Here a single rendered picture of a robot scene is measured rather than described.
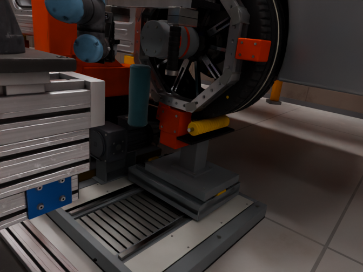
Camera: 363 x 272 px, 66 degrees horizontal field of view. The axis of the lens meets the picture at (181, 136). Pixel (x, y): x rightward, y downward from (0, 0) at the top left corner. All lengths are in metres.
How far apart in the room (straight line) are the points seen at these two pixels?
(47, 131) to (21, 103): 0.06
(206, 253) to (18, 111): 0.91
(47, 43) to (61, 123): 0.91
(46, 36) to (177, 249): 1.06
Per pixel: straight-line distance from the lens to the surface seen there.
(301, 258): 1.46
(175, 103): 1.21
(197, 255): 1.18
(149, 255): 1.16
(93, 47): 0.83
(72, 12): 0.72
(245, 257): 1.35
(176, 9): 0.91
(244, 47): 1.01
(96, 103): 0.56
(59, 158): 0.56
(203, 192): 1.29
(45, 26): 1.43
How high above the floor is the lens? 0.87
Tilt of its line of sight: 19 degrees down
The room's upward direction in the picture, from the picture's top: 6 degrees clockwise
